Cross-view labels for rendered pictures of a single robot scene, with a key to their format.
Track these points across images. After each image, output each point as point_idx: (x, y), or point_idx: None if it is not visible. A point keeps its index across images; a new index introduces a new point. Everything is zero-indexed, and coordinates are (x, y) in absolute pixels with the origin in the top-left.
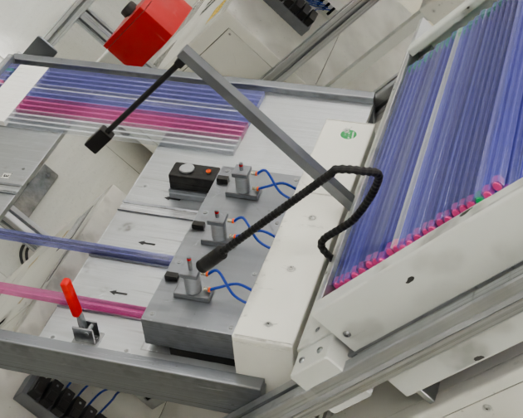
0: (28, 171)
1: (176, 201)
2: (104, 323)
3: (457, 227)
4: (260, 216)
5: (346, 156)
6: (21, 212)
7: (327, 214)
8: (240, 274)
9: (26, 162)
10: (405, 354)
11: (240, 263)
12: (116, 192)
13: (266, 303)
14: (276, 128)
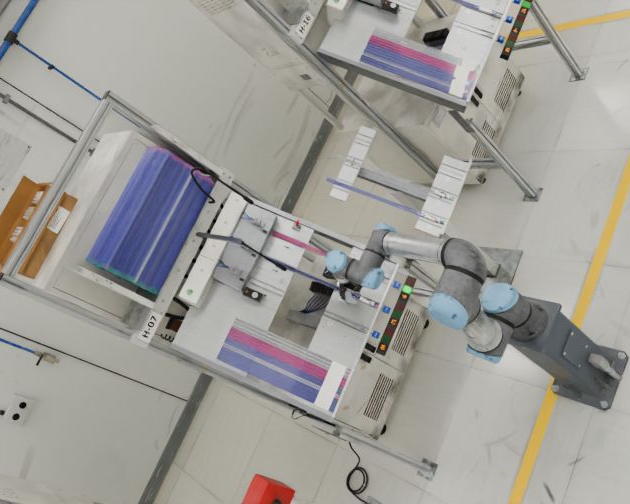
0: (320, 324)
1: (262, 292)
2: (291, 233)
3: (178, 139)
4: (231, 257)
5: (193, 278)
6: None
7: (208, 246)
8: (242, 229)
9: (321, 331)
10: None
11: (242, 234)
12: None
13: (236, 208)
14: (216, 236)
